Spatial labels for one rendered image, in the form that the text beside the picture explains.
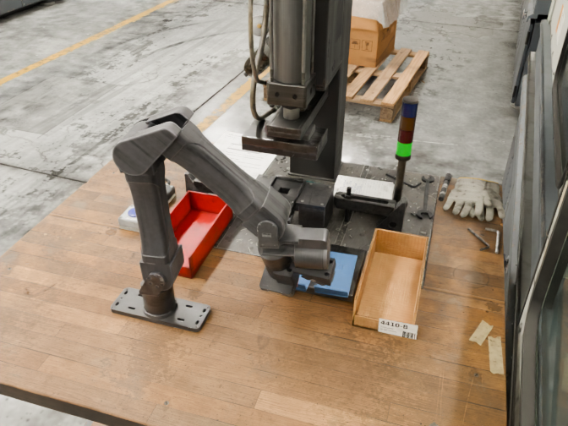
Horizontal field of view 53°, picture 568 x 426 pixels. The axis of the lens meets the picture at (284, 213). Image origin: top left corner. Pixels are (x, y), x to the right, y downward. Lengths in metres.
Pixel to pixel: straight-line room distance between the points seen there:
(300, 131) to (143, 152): 0.43
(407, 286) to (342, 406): 0.35
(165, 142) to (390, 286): 0.60
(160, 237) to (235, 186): 0.19
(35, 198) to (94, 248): 2.06
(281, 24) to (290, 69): 0.09
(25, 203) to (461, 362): 2.74
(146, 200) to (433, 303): 0.63
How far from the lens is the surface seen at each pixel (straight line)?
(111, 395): 1.09
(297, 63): 1.23
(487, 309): 1.27
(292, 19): 1.20
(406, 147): 1.44
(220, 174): 0.94
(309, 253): 1.00
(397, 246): 1.33
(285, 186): 1.42
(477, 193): 1.60
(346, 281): 1.23
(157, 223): 1.04
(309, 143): 1.29
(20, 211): 3.38
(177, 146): 0.93
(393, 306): 1.22
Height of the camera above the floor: 1.73
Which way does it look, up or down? 34 degrees down
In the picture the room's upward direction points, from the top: straight up
